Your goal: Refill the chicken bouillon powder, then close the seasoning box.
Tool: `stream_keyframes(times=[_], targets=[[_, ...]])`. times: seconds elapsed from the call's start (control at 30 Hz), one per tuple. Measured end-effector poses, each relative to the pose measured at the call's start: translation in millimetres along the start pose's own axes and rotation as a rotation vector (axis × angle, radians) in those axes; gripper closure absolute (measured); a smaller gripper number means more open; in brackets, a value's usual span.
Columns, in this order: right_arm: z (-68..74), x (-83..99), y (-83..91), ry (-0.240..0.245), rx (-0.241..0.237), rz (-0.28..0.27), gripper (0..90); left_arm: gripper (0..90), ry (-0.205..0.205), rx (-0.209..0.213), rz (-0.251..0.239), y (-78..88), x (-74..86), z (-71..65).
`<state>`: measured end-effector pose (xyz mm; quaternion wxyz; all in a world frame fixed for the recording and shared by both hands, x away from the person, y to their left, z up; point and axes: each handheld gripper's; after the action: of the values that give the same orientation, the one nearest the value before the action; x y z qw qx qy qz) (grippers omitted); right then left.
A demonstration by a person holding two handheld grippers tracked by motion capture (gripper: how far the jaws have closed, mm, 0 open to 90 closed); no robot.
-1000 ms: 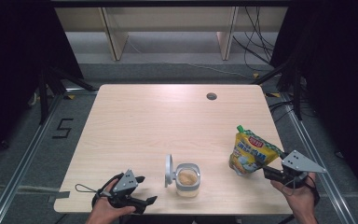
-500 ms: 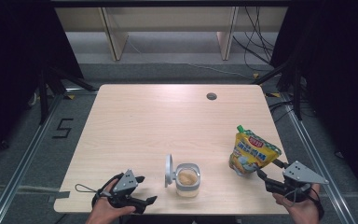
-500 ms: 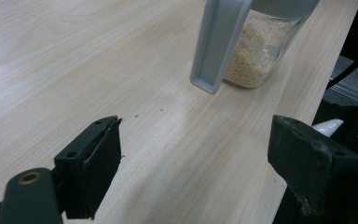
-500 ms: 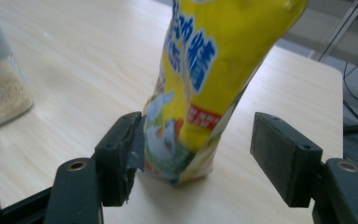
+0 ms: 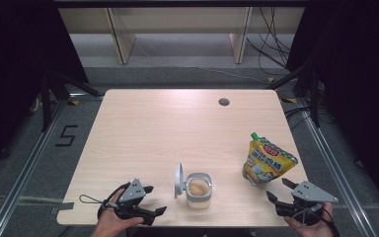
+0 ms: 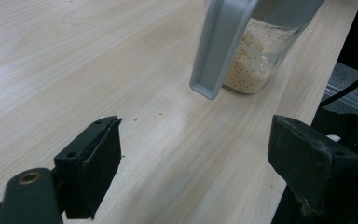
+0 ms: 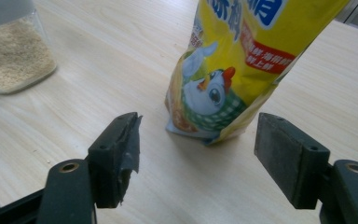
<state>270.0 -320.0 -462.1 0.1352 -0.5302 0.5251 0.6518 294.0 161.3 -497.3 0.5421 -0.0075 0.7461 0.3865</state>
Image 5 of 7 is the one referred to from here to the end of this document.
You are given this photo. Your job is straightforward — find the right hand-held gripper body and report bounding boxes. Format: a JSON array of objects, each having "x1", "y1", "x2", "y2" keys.
[{"x1": 275, "y1": 180, "x2": 340, "y2": 226}]

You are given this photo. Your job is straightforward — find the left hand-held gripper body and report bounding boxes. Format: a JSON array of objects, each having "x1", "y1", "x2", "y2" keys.
[{"x1": 113, "y1": 179, "x2": 147, "y2": 221}]

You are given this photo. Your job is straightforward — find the yellow seasoning pouch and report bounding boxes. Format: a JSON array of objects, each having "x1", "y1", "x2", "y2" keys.
[{"x1": 242, "y1": 131, "x2": 299, "y2": 187}]

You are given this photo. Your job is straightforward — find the clear jar with grey lid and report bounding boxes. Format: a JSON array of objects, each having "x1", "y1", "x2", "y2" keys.
[{"x1": 174, "y1": 162, "x2": 213, "y2": 210}]

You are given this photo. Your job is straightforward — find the person's right hand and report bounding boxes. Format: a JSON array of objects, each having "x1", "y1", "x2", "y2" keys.
[{"x1": 283, "y1": 201, "x2": 339, "y2": 237}]

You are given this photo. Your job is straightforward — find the person's left hand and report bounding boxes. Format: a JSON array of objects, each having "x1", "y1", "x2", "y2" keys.
[{"x1": 90, "y1": 190, "x2": 145, "y2": 237}]

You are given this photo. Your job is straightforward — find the grey tape strip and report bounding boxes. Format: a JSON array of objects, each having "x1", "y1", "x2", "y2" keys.
[{"x1": 50, "y1": 201, "x2": 75, "y2": 215}]

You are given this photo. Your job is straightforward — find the black tape floor number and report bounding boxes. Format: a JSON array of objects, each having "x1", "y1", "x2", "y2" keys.
[{"x1": 54, "y1": 124, "x2": 79, "y2": 147}]

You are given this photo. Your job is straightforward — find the black metal stand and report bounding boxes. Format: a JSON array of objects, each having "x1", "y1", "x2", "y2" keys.
[
  {"x1": 265, "y1": 58, "x2": 322, "y2": 128},
  {"x1": 38, "y1": 68, "x2": 104, "y2": 133}
]

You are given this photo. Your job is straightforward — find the black curtain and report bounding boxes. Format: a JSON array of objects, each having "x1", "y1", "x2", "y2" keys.
[
  {"x1": 0, "y1": 0, "x2": 90, "y2": 181},
  {"x1": 285, "y1": 0, "x2": 379, "y2": 211}
]

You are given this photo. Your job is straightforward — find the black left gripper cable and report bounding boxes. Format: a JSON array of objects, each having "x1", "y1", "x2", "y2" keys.
[{"x1": 97, "y1": 183, "x2": 132, "y2": 221}]

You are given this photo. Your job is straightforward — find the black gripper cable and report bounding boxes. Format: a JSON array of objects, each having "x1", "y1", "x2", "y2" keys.
[
  {"x1": 97, "y1": 183, "x2": 132, "y2": 221},
  {"x1": 322, "y1": 206, "x2": 341, "y2": 237}
]

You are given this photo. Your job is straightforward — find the aluminium floor rail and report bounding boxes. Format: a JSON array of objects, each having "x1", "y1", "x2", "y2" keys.
[
  {"x1": 0, "y1": 93, "x2": 105, "y2": 237},
  {"x1": 295, "y1": 98, "x2": 378, "y2": 237}
]

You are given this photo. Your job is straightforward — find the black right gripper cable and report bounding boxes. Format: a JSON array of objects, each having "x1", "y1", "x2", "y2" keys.
[{"x1": 322, "y1": 206, "x2": 341, "y2": 237}]

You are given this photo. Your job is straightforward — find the thin grey lanyard loop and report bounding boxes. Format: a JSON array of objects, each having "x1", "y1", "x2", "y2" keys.
[{"x1": 78, "y1": 195, "x2": 106, "y2": 206}]

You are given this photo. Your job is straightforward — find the black floor cables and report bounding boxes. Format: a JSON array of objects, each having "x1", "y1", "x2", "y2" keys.
[{"x1": 284, "y1": 106, "x2": 312, "y2": 130}]

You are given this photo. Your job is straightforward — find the bundle of black hanging cables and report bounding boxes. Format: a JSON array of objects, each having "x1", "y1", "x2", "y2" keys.
[{"x1": 246, "y1": 7, "x2": 292, "y2": 77}]

